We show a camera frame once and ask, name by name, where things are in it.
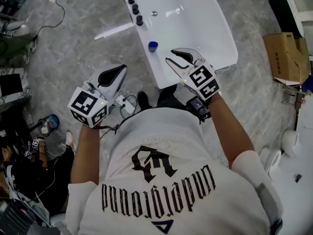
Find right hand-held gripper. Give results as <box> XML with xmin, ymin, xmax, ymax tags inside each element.
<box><xmin>165</xmin><ymin>47</ymin><xmax>221</xmax><ymax>102</ymax></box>

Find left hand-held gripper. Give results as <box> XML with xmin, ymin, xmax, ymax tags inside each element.
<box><xmin>67</xmin><ymin>64</ymin><xmax>129</xmax><ymax>129</ymax></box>

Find white bathtub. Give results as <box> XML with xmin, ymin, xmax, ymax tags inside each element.
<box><xmin>119</xmin><ymin>0</ymin><xmax>239</xmax><ymax>90</ymax></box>

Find person's right forearm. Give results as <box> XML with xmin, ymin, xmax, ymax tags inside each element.
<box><xmin>207</xmin><ymin>92</ymin><xmax>255</xmax><ymax>170</ymax></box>

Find person's left forearm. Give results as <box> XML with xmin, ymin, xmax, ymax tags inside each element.
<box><xmin>70</xmin><ymin>124</ymin><xmax>106</xmax><ymax>186</ymax></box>

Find white power strip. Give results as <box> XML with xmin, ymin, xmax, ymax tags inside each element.
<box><xmin>114</xmin><ymin>94</ymin><xmax>136</xmax><ymax>115</ymax></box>

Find person's black trousers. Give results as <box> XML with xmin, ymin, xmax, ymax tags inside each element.
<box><xmin>156</xmin><ymin>83</ymin><xmax>189</xmax><ymax>110</ymax></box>

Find person's left black shoe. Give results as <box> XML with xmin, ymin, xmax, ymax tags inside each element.
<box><xmin>136</xmin><ymin>91</ymin><xmax>153</xmax><ymax>110</ymax></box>

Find black wrist device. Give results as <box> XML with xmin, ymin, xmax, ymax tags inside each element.
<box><xmin>185</xmin><ymin>96</ymin><xmax>213</xmax><ymax>125</ymax></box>

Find black mesh waste bin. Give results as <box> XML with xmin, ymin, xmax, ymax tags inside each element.
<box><xmin>37</xmin><ymin>114</ymin><xmax>61</xmax><ymax>135</ymax></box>

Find marble cabinet with black panel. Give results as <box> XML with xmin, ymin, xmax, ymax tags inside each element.
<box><xmin>0</xmin><ymin>67</ymin><xmax>33</xmax><ymax>105</ymax></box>

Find large cardboard box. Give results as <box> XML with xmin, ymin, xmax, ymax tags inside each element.
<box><xmin>263</xmin><ymin>31</ymin><xmax>312</xmax><ymax>86</ymax></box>

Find white printed T-shirt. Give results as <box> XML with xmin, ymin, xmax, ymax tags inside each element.
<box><xmin>64</xmin><ymin>106</ymin><xmax>284</xmax><ymax>235</ymax></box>

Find white glossy fixture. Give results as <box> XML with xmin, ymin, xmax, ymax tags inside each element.
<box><xmin>280</xmin><ymin>0</ymin><xmax>313</xmax><ymax>38</ymax></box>

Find black power cable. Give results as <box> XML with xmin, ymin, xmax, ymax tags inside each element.
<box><xmin>118</xmin><ymin>94</ymin><xmax>141</xmax><ymax>122</ymax></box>
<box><xmin>31</xmin><ymin>0</ymin><xmax>67</xmax><ymax>42</ymax></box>

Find black wrist strap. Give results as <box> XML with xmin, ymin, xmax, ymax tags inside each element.
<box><xmin>93</xmin><ymin>123</ymin><xmax>121</xmax><ymax>132</ymax></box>

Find wooden frame chair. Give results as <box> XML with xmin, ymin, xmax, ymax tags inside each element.
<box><xmin>280</xmin><ymin>84</ymin><xmax>307</xmax><ymax>110</ymax></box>

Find grey shoulder strap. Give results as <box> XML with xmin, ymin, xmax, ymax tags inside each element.
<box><xmin>253</xmin><ymin>182</ymin><xmax>284</xmax><ymax>235</ymax></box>

